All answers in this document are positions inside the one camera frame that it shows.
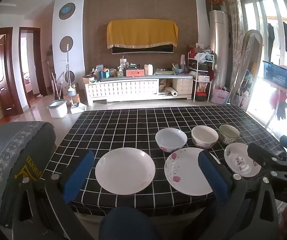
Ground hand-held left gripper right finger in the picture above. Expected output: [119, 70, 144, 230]
[183, 150, 281, 240]

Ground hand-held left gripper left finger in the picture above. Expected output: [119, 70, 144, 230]
[12, 150, 95, 240]

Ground small white cartoon plate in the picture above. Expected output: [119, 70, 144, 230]
[224, 142, 262, 178]

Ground white plate pink flowers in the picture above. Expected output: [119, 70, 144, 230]
[164, 147, 221, 196]

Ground plain white plate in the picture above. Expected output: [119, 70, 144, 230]
[95, 147, 156, 195]

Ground white bowl pink print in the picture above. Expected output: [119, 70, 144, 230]
[155, 128, 188, 153]

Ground grey patterned bowl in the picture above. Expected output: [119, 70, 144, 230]
[218, 124, 240, 145]

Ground white bowl purple flowers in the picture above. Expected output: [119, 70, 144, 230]
[191, 125, 219, 150]

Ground red garment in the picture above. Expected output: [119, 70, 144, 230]
[270, 90, 287, 110]

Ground black checked tablecloth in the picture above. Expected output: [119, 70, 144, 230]
[45, 105, 287, 217]

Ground person's left leg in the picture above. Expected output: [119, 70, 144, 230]
[100, 206, 164, 240]

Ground white dustpan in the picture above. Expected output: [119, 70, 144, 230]
[70, 96, 87, 115]

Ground white mop bucket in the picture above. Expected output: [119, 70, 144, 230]
[47, 99, 68, 118]

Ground pink bag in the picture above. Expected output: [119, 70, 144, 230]
[210, 86, 230, 105]

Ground blue plastic basket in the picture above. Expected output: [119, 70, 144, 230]
[263, 60, 287, 88]

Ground broom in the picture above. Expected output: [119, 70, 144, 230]
[65, 44, 76, 98]

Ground white paper roll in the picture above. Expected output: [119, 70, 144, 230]
[159, 87, 178, 97]

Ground white tufted storage box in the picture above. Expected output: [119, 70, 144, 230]
[172, 78, 192, 96]

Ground white metal shelf rack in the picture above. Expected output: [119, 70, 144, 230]
[187, 51, 215, 102]

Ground white television cabinet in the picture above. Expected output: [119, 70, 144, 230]
[85, 74, 194, 106]

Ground glass balcony door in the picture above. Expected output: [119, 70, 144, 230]
[240, 0, 287, 133]

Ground standing air conditioner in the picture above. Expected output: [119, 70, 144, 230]
[210, 10, 227, 90]

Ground red drawer box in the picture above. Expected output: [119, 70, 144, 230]
[126, 69, 144, 77]

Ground brown wooden door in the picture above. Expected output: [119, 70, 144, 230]
[0, 27, 23, 117]

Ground patterned curtain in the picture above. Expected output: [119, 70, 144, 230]
[222, 0, 245, 95]

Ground black television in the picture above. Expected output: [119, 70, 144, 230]
[112, 42, 174, 55]

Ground yellow television cover cloth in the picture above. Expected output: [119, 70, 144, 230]
[107, 19, 179, 49]

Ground flower vase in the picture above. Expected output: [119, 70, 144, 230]
[203, 0, 225, 11]

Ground round brown wall decor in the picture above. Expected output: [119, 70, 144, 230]
[60, 36, 74, 53]
[60, 71, 75, 85]

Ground brown door frame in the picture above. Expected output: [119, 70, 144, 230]
[18, 27, 48, 108]

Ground blue wall clock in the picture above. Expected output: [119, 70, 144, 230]
[59, 2, 76, 20]

